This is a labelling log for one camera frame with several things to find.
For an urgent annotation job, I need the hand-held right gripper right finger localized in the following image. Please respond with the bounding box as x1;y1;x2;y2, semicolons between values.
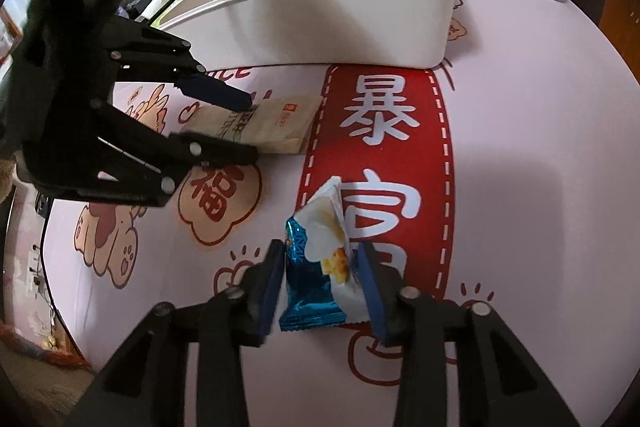
357;241;571;427

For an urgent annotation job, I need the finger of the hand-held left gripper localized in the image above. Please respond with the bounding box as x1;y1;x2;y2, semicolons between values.
90;98;259;208
106;18;254;112

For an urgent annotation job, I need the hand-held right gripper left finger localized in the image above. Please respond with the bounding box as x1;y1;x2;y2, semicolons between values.
65;239;286;427

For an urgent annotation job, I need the blue snack packet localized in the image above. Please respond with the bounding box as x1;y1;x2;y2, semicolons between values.
278;177;371;332

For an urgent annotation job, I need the beige cracker packet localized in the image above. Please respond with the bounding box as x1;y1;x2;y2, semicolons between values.
180;94;323;155

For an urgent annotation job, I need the white plastic bin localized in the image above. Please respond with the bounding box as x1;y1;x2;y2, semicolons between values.
155;0;460;70

